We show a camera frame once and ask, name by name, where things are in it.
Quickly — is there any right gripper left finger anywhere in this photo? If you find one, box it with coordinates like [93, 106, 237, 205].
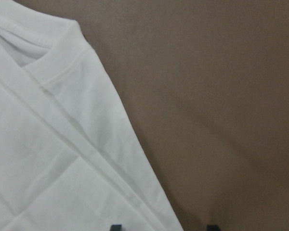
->
[110, 224, 122, 231]

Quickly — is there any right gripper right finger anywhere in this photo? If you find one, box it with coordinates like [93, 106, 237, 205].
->
[206, 225, 219, 231]

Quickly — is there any white long-sleeve printed shirt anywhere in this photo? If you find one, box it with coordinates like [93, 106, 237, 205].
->
[0, 0, 182, 231]

